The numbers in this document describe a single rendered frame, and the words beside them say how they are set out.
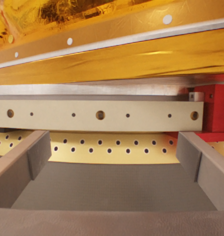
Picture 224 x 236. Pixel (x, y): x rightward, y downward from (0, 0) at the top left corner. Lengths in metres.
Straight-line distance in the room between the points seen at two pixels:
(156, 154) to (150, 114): 0.08
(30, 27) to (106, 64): 0.18
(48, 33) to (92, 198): 0.29
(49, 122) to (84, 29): 0.15
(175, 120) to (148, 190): 0.12
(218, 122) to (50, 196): 0.29
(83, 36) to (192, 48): 0.16
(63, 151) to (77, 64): 0.15
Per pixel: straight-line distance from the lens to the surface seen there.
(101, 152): 0.30
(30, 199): 0.34
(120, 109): 0.25
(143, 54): 0.23
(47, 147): 0.16
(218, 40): 0.22
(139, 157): 0.30
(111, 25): 0.26
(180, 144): 0.16
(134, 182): 0.30
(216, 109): 0.30
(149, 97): 0.32
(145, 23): 0.24
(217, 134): 0.30
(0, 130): 0.37
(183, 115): 0.28
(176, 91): 0.33
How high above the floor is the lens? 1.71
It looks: 6 degrees down
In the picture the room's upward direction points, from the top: straight up
